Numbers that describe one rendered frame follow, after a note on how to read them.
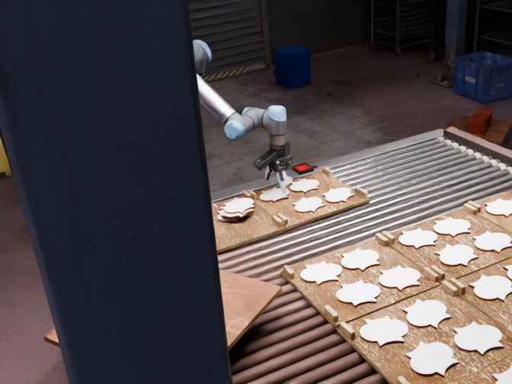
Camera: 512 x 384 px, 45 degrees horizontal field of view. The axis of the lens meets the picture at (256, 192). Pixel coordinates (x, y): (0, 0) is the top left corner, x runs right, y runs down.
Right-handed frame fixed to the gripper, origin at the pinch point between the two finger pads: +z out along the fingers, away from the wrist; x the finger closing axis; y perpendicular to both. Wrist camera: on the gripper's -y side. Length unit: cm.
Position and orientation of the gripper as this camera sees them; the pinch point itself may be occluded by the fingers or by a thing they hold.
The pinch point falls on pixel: (274, 187)
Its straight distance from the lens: 266.8
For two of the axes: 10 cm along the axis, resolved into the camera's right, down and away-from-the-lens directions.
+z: 0.4, 9.0, 4.3
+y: 8.8, -2.3, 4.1
